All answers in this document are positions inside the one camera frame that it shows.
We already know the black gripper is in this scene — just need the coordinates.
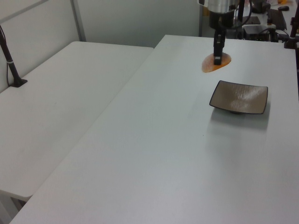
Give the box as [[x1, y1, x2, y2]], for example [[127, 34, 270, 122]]
[[209, 10, 235, 66]]

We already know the orange bread roll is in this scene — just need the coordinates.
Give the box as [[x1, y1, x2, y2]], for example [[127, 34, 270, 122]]
[[201, 53, 232, 73]]

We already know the square brown ceramic plate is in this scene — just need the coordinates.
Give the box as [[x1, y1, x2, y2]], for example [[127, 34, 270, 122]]
[[209, 80, 269, 115]]

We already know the black electronics box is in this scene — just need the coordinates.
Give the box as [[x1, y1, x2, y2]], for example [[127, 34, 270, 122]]
[[242, 24, 271, 42]]

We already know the thin black pole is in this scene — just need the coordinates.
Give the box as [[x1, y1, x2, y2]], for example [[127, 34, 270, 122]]
[[235, 0, 245, 39]]

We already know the flat black pad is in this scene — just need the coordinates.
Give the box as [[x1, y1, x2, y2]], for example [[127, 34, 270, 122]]
[[242, 15, 261, 25]]

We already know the black monitor stand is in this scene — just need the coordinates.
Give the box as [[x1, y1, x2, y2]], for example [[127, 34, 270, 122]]
[[251, 0, 271, 14]]

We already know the black keyboard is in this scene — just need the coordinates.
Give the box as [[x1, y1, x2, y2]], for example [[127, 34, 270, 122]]
[[267, 10, 287, 30]]

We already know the white rounded-corner table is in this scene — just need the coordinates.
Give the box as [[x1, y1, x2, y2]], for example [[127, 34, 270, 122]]
[[0, 41, 155, 203]]

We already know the black pole stand white band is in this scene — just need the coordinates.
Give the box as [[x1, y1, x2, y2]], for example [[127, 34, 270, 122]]
[[0, 24, 28, 88]]

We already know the narrow grey partition post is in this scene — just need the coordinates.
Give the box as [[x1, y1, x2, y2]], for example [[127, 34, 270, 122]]
[[198, 4, 203, 37]]

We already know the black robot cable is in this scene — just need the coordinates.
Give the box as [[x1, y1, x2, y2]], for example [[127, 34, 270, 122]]
[[219, 0, 254, 29]]

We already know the black clamp camera stand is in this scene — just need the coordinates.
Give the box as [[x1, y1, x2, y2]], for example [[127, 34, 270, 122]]
[[284, 11, 299, 49]]

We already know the wide grey partition post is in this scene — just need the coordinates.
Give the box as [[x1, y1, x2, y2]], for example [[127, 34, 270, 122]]
[[70, 0, 86, 42]]

